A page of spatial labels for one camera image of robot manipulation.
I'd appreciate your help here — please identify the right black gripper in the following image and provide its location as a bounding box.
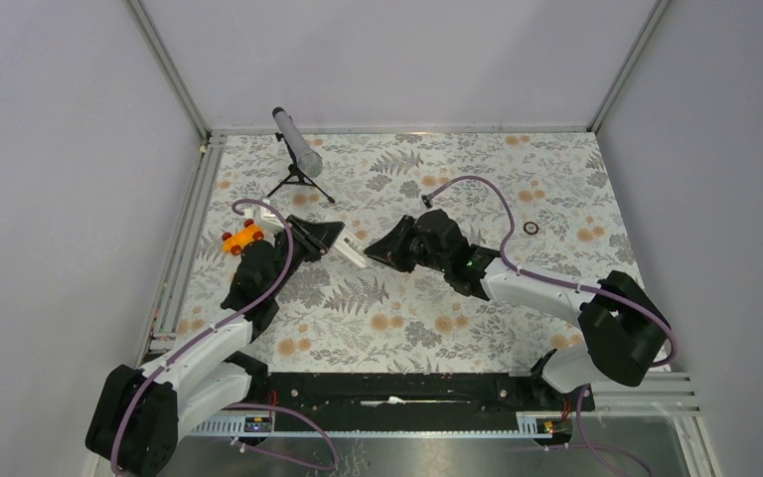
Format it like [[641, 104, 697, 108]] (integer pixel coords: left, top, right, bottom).
[[364, 216, 449, 274]]

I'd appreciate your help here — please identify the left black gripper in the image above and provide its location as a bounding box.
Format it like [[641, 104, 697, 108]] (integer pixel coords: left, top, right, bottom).
[[267, 215, 345, 298]]

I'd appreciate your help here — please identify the white AC remote control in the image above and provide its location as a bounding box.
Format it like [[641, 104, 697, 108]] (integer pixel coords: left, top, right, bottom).
[[332, 228, 368, 268]]

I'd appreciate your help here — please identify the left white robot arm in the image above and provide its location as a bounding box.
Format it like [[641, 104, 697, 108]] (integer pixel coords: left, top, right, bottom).
[[84, 216, 345, 476]]

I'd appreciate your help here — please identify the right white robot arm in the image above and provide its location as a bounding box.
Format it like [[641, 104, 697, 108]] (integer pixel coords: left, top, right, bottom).
[[365, 210, 671, 409]]

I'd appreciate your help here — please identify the orange toy car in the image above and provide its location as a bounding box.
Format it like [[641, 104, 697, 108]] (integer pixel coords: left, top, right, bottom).
[[222, 219, 264, 255]]

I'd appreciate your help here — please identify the grey microphone on tripod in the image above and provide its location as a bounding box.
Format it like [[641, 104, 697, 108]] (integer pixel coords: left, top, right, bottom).
[[265, 106, 336, 204]]

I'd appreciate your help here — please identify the floral patterned table mat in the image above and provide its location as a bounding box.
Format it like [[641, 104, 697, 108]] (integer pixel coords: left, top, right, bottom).
[[159, 132, 639, 373]]

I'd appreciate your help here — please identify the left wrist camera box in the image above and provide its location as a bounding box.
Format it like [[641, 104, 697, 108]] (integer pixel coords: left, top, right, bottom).
[[248, 206, 284, 235]]

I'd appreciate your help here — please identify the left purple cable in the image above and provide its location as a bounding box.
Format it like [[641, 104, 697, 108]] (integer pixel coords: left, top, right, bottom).
[[109, 198, 296, 475]]

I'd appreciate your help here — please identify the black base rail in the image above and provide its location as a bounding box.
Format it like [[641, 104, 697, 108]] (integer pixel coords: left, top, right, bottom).
[[246, 373, 565, 433]]

